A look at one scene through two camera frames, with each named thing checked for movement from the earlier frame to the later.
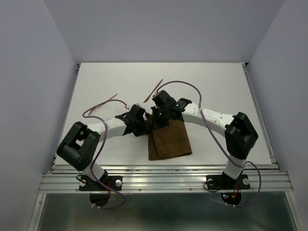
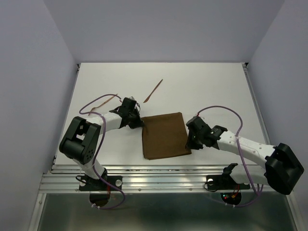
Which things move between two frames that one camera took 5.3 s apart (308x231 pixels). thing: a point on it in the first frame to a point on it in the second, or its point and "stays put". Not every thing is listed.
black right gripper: [156, 123] to [189, 144]
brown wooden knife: [159, 83] stays put
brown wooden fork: [99, 105] stays put
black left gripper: [143, 131] to [138, 123]
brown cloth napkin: [172, 140] stays put
